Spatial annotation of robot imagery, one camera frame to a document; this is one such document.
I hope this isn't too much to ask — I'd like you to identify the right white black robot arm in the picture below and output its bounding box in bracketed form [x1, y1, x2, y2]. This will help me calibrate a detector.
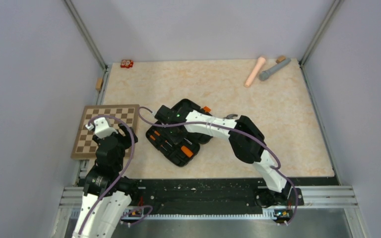
[153, 106, 299, 207]

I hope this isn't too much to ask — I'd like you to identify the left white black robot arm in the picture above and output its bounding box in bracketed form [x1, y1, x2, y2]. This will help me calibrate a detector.
[72, 125, 139, 238]

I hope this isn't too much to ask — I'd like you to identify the back wooden block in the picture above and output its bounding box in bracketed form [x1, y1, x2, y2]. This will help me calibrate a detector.
[275, 55, 286, 63]

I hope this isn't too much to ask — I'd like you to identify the wooden block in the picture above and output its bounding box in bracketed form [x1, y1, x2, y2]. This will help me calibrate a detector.
[275, 55, 286, 63]
[95, 78, 104, 92]

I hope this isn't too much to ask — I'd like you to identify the left wooden block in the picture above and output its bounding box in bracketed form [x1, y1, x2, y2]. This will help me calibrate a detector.
[95, 78, 104, 92]

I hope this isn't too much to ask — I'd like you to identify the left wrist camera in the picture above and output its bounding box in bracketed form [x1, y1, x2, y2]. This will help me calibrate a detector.
[85, 117, 118, 139]

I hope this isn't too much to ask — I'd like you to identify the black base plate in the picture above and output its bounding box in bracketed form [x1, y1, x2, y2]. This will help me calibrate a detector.
[131, 178, 304, 215]

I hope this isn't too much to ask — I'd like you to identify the grey toy microphone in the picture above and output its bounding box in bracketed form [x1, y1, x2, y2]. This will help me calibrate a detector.
[259, 57, 291, 81]

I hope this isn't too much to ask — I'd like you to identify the wooden chessboard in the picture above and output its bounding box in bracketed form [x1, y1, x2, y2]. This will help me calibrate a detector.
[71, 104, 139, 160]

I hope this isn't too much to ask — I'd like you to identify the red toy car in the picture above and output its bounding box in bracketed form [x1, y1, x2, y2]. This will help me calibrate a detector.
[120, 59, 134, 68]

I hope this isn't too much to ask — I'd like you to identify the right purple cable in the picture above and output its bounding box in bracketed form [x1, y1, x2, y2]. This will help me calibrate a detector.
[137, 106, 299, 227]

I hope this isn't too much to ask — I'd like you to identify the aluminium frame rail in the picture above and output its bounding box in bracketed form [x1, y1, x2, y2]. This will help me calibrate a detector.
[51, 185, 372, 238]

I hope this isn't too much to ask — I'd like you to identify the long orange handled screwdriver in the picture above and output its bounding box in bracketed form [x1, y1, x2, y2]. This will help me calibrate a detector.
[173, 145, 194, 159]

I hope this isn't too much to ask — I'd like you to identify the pink toy microphone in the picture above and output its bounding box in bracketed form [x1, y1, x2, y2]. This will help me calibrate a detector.
[244, 56, 267, 88]

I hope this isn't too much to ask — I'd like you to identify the black plastic tool case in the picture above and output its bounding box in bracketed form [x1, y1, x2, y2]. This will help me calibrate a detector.
[145, 99, 212, 167]

